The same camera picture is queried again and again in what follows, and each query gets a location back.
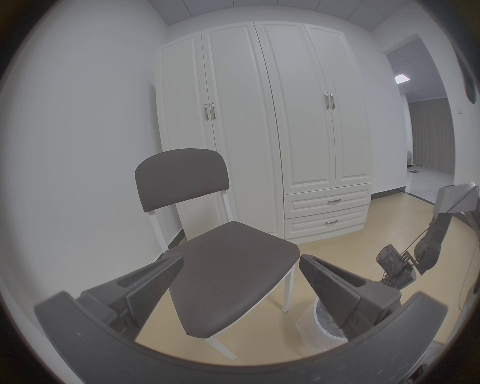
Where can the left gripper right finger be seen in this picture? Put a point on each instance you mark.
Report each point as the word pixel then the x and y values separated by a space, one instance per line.
pixel 341 292

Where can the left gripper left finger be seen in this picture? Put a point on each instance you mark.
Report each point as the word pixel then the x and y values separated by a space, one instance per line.
pixel 150 288

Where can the clear plastic bag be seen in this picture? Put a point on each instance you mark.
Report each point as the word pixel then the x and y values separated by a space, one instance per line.
pixel 307 333

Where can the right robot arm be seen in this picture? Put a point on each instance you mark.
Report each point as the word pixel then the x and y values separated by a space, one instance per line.
pixel 431 247

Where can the white chair dark grey cushions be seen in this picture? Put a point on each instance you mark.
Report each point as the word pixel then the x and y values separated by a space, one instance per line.
pixel 225 270

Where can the white wardrobe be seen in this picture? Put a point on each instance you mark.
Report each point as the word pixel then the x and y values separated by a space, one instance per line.
pixel 300 131

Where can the grey curtain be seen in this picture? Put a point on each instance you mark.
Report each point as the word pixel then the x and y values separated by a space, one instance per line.
pixel 431 135

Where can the ceiling light panel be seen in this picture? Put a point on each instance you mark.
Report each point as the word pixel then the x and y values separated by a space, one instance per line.
pixel 402 78

